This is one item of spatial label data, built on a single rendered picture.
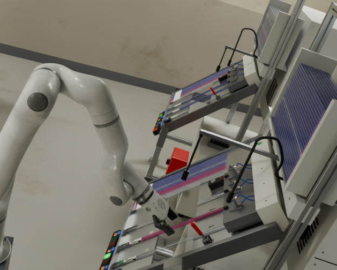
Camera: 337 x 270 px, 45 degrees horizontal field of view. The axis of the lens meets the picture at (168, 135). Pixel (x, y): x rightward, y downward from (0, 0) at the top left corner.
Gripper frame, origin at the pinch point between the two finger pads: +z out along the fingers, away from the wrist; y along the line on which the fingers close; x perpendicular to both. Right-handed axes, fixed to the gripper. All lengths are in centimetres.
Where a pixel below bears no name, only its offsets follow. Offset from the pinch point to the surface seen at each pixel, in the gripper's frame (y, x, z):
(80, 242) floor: 79, 109, 19
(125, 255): 4.8, 30.0, 4.0
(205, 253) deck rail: -9.9, -7.8, 11.6
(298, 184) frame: -11, -50, 4
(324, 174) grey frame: -14, -59, 4
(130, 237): 16.8, 30.1, 4.0
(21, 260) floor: 50, 123, -4
